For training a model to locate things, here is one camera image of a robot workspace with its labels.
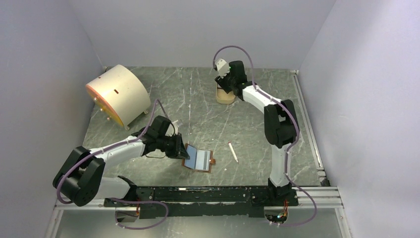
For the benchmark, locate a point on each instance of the red capped white marker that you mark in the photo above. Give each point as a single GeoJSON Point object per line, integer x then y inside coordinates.
{"type": "Point", "coordinates": [233, 152]}

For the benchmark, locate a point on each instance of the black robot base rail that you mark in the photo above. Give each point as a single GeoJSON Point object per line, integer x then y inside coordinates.
{"type": "Point", "coordinates": [172, 201]}

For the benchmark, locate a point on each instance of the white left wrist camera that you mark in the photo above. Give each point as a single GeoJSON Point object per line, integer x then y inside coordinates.
{"type": "Point", "coordinates": [173, 129]}

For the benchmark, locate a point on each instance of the beige cylindrical drum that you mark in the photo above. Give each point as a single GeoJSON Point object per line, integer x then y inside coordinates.
{"type": "Point", "coordinates": [120, 94]}

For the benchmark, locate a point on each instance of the white grey striped card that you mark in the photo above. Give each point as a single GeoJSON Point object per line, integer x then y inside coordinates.
{"type": "Point", "coordinates": [201, 160]}

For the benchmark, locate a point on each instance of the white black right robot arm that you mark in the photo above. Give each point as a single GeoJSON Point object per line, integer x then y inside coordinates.
{"type": "Point", "coordinates": [280, 124]}

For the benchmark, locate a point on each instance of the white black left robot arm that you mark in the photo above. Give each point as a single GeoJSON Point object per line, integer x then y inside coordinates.
{"type": "Point", "coordinates": [81, 177]}

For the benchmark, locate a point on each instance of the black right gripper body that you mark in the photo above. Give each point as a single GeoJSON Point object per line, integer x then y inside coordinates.
{"type": "Point", "coordinates": [226, 83]}

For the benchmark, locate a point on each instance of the beige card tray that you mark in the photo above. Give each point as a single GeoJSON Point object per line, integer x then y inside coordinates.
{"type": "Point", "coordinates": [222, 97]}

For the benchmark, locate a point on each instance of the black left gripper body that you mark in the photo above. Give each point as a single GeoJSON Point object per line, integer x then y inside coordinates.
{"type": "Point", "coordinates": [167, 143]}

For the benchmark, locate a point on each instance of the brown leather card holder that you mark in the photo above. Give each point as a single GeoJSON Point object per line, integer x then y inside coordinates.
{"type": "Point", "coordinates": [191, 151]}

